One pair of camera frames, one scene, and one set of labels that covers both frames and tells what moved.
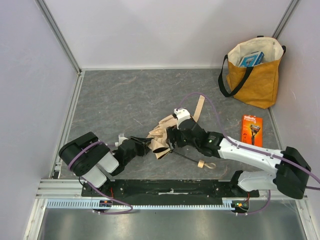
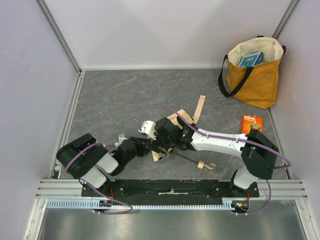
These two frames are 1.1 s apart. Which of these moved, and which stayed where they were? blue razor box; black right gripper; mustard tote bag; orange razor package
Moved: black right gripper
Stayed: blue razor box; mustard tote bag; orange razor package
